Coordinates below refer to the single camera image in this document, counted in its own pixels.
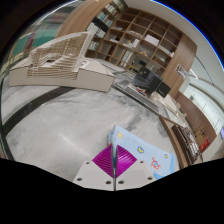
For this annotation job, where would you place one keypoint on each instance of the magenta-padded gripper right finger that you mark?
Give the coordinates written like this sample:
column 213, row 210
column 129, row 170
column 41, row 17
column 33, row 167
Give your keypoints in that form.
column 133, row 173

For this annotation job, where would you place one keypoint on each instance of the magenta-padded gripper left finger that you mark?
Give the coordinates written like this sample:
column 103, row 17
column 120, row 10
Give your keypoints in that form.
column 96, row 175

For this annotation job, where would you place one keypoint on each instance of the light blue printed towel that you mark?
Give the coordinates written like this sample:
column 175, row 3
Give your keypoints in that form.
column 143, row 146

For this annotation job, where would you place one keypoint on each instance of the wooden base board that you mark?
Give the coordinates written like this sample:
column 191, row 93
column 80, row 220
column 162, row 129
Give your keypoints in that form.
column 173, row 140

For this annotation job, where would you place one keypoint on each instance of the dark brown architectural model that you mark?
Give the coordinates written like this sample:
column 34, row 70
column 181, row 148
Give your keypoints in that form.
column 188, row 143

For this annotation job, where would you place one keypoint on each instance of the red bin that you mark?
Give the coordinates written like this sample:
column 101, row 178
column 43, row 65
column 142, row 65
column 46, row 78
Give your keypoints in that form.
column 204, row 144

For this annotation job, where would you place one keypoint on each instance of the small white architectural model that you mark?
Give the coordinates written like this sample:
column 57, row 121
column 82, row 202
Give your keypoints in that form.
column 171, row 104

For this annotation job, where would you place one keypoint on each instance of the large white architectural model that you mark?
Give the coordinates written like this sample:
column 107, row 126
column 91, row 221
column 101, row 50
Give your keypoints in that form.
column 60, row 63

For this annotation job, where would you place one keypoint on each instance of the wooden cubby shelf unit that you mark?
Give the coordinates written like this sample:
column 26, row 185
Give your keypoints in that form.
column 150, row 40

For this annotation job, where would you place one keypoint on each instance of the white wall poster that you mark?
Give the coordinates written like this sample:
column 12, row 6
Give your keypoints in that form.
column 182, row 71

